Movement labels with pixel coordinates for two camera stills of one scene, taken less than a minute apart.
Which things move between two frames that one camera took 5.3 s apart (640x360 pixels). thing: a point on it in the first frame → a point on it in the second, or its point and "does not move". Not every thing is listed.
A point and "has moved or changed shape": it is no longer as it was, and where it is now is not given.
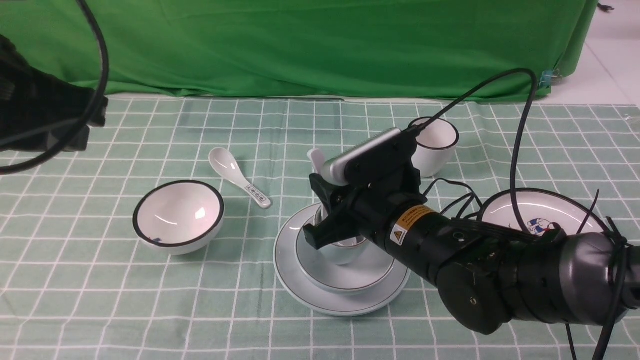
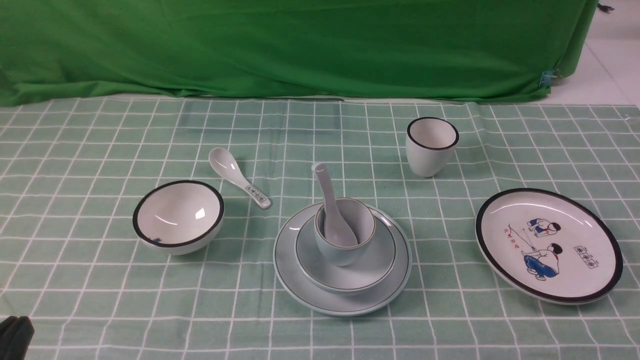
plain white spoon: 317,158 has moved or changed shape
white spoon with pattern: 224,162 does not move
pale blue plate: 308,293 does not move
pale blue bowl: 373,268 does not move
